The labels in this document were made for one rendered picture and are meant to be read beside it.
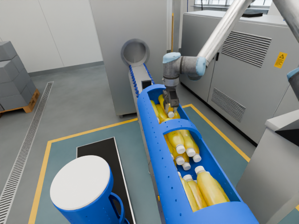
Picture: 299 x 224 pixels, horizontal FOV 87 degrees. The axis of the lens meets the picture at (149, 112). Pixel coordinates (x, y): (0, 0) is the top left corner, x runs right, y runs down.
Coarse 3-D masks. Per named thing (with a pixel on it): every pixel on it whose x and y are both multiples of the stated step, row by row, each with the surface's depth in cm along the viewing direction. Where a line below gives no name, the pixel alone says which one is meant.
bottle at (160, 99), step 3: (159, 96) 113; (162, 96) 111; (159, 99) 112; (162, 99) 109; (159, 102) 113; (162, 102) 108; (162, 105) 107; (162, 108) 106; (168, 108) 102; (171, 108) 102; (168, 111) 102; (171, 111) 101
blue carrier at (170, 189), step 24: (144, 96) 104; (144, 120) 91; (168, 120) 77; (168, 168) 60; (192, 168) 84; (216, 168) 70; (168, 192) 55; (168, 216) 52; (192, 216) 45; (216, 216) 43; (240, 216) 44
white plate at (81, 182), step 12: (84, 156) 87; (96, 156) 87; (72, 168) 81; (84, 168) 81; (96, 168) 80; (108, 168) 80; (60, 180) 76; (72, 180) 76; (84, 180) 75; (96, 180) 75; (108, 180) 75; (60, 192) 71; (72, 192) 71; (84, 192) 71; (96, 192) 70; (60, 204) 67; (72, 204) 67; (84, 204) 67
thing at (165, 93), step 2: (166, 86) 90; (168, 86) 89; (172, 86) 89; (174, 86) 89; (176, 86) 91; (166, 88) 96; (168, 88) 92; (164, 90) 99; (166, 90) 96; (164, 92) 96; (166, 92) 96; (164, 94) 96; (166, 94) 94; (164, 96) 99; (166, 96) 93; (168, 96) 93; (164, 98) 99; (166, 98) 93; (168, 98) 94; (166, 100) 94; (168, 100) 94; (168, 102) 95
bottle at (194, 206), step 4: (180, 176) 65; (184, 180) 62; (184, 184) 60; (188, 184) 62; (184, 188) 59; (188, 188) 60; (188, 192) 58; (188, 196) 57; (192, 196) 57; (192, 200) 56; (192, 204) 55; (196, 204) 55; (192, 208) 53; (196, 208) 54
